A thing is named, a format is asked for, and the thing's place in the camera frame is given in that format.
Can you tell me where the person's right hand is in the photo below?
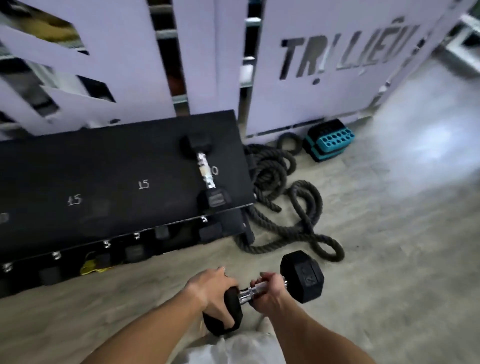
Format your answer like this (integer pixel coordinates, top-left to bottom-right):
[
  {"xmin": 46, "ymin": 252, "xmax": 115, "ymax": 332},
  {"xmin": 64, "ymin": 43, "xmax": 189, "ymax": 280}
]
[{"xmin": 249, "ymin": 272, "xmax": 292, "ymax": 320}]

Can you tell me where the person's left hand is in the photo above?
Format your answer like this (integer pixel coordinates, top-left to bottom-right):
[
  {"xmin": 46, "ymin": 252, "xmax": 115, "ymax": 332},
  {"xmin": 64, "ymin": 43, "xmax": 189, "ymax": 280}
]
[{"xmin": 183, "ymin": 266, "xmax": 241, "ymax": 328}]

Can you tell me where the large black hex dumbbell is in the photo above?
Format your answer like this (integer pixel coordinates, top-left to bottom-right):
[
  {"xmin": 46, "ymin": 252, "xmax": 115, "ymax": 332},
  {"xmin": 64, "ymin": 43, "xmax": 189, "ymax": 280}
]
[
  {"xmin": 179, "ymin": 134, "xmax": 233, "ymax": 209},
  {"xmin": 202, "ymin": 250, "xmax": 326, "ymax": 338}
]

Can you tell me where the row of shelved dumbbells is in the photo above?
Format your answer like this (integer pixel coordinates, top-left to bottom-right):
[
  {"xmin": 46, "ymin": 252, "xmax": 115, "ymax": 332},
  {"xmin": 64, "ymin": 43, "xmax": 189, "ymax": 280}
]
[{"xmin": 0, "ymin": 215, "xmax": 226, "ymax": 286}]

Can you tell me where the black dumbbell rack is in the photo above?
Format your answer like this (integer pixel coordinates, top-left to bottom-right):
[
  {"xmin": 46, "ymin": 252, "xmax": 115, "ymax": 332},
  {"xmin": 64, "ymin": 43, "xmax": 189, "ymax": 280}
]
[{"xmin": 0, "ymin": 109, "xmax": 258, "ymax": 301}]

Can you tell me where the person's right forearm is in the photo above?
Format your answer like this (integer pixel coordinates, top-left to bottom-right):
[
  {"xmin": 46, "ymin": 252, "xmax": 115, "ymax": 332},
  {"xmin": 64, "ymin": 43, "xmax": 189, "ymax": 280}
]
[{"xmin": 262, "ymin": 296, "xmax": 376, "ymax": 364}]

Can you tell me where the person's left forearm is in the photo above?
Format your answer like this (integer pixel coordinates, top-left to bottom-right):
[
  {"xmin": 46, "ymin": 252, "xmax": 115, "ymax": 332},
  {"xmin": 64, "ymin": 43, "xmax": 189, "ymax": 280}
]
[{"xmin": 80, "ymin": 292, "xmax": 209, "ymax": 364}]

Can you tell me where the white shirt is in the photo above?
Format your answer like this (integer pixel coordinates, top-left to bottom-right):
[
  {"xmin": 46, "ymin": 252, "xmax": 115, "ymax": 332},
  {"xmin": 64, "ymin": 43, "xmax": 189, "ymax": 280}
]
[{"xmin": 176, "ymin": 331, "xmax": 288, "ymax": 364}]

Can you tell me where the yellow resistance band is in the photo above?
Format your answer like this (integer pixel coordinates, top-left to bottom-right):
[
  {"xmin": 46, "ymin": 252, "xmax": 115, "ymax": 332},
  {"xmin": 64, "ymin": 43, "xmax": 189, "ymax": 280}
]
[{"xmin": 79, "ymin": 253, "xmax": 113, "ymax": 277}]

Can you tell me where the teal and black step platform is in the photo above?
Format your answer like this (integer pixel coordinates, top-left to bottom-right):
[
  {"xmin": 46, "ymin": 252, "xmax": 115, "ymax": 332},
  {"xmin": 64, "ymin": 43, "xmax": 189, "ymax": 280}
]
[{"xmin": 302, "ymin": 118, "xmax": 356, "ymax": 164}]

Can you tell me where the white cutout partition panel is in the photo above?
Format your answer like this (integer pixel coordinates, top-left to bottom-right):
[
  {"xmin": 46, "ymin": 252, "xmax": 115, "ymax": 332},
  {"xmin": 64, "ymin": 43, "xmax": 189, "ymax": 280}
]
[{"xmin": 0, "ymin": 0, "xmax": 480, "ymax": 142}]

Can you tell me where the teal metal shelving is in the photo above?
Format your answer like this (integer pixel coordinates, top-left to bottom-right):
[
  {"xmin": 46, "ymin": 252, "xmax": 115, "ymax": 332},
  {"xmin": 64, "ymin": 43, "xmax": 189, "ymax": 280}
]
[{"xmin": 0, "ymin": 0, "xmax": 263, "ymax": 128}]

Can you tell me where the yellow cushion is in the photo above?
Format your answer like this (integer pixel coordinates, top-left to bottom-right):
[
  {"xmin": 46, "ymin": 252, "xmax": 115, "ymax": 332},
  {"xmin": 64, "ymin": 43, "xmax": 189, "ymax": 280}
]
[{"xmin": 20, "ymin": 16, "xmax": 82, "ymax": 44}]

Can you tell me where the black battle rope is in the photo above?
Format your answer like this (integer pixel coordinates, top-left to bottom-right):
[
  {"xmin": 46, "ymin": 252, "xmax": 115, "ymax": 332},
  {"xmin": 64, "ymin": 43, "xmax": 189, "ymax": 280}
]
[{"xmin": 234, "ymin": 131, "xmax": 346, "ymax": 263}]

